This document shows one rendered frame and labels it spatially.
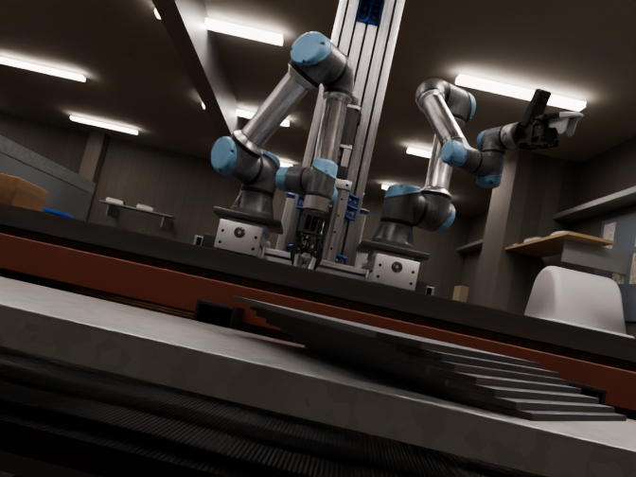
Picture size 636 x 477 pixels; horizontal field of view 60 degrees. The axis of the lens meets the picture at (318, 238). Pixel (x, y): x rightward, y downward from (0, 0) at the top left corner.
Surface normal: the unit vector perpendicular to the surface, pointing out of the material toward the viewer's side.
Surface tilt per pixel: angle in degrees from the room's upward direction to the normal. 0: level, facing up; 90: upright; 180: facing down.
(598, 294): 71
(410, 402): 90
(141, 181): 90
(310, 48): 84
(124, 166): 90
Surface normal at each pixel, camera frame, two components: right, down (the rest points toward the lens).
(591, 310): 0.10, -0.42
